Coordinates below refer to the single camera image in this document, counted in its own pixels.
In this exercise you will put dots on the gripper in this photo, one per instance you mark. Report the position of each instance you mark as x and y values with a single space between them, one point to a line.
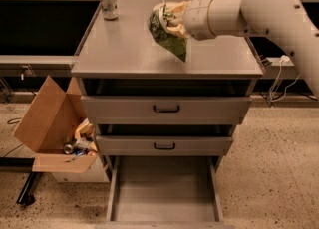
196 17

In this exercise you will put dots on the green jalapeno chip bag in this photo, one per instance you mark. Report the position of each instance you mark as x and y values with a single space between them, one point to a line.
172 43

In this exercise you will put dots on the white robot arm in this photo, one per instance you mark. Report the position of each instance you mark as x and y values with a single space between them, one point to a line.
283 22

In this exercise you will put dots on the grey drawer cabinet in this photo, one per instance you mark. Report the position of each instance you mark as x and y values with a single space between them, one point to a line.
121 59

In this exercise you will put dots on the top grey drawer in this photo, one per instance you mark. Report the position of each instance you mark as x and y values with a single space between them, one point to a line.
165 110

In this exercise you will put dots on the grey drawer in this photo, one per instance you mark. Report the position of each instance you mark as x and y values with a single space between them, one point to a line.
163 145
164 192
165 110

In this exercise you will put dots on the middle grey drawer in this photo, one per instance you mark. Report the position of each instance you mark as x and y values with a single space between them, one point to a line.
163 145

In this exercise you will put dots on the bottom grey drawer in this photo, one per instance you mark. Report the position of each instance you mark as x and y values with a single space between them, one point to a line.
164 192

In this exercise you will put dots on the cream bowl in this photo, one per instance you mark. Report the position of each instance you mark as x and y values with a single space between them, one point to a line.
158 8

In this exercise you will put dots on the white green soda can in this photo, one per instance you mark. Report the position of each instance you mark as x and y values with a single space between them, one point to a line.
109 9

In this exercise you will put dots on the brown cardboard box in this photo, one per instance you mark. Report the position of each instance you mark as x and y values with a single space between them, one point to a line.
49 123

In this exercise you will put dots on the silver can in box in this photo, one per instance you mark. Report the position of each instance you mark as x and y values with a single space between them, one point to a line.
68 148

